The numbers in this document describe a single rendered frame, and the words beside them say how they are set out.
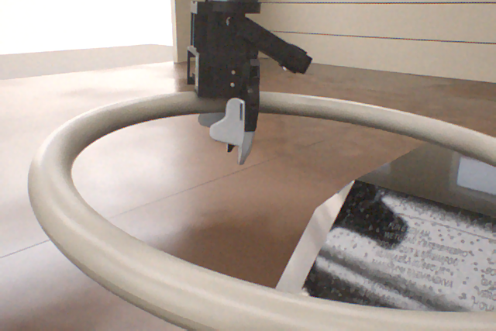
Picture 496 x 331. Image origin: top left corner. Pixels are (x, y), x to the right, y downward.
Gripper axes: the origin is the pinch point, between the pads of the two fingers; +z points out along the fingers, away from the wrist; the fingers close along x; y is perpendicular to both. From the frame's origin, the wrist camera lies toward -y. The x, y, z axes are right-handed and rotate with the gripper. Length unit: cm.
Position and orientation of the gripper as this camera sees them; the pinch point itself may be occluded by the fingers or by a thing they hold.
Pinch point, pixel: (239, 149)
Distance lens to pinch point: 66.3
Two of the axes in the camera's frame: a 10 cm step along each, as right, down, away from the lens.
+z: -0.6, 9.5, 3.2
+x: 3.1, 3.2, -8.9
